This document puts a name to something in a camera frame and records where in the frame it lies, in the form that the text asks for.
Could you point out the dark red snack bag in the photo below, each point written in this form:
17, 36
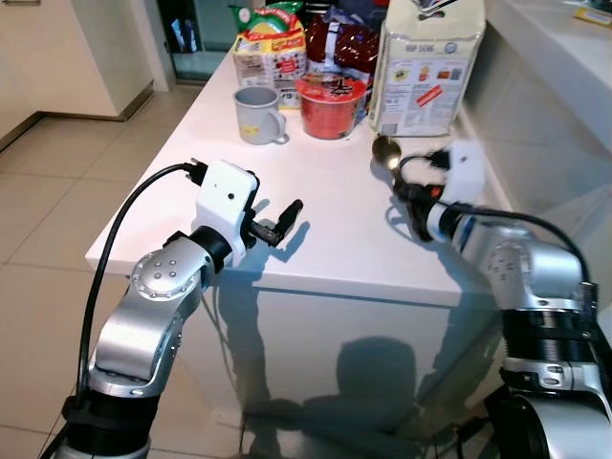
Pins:
344, 46

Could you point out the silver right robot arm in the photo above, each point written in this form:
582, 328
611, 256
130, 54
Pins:
535, 273

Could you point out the red instant noodle bowl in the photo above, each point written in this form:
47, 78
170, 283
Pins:
330, 110

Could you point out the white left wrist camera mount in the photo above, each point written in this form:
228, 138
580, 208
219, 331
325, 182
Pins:
225, 206

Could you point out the dark glass door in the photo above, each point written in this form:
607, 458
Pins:
196, 38

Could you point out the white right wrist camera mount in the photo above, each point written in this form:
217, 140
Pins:
466, 172

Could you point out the yellow red noodle multipack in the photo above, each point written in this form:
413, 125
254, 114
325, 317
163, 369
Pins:
271, 53

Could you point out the beige cabinet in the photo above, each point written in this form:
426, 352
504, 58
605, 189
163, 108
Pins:
67, 53

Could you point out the metal spoon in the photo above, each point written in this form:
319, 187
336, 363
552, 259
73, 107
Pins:
385, 153

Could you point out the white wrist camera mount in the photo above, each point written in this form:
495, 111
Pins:
466, 172
225, 206

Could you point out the grey mug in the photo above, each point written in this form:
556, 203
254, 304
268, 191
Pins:
256, 117

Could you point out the yellow flat packet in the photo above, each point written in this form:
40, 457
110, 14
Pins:
595, 15

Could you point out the large beige rice bag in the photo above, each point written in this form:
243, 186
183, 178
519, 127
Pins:
426, 72

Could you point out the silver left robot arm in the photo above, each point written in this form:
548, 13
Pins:
153, 316

